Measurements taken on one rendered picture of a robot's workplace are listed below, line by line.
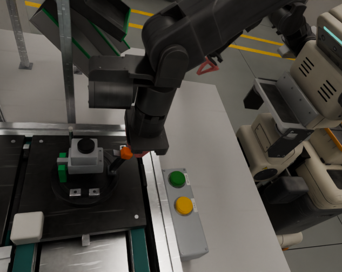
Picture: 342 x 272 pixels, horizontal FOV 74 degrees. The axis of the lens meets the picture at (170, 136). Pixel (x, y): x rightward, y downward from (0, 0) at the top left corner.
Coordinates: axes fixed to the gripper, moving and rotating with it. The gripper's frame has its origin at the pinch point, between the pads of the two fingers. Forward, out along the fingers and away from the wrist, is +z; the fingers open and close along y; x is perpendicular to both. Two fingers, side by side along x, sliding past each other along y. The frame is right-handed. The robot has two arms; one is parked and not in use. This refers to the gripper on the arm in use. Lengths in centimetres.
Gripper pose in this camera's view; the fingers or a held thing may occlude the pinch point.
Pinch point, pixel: (139, 154)
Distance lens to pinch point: 48.1
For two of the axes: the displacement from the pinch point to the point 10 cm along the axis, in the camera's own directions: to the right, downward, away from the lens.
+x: 9.4, -0.1, 3.3
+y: 2.1, 7.8, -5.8
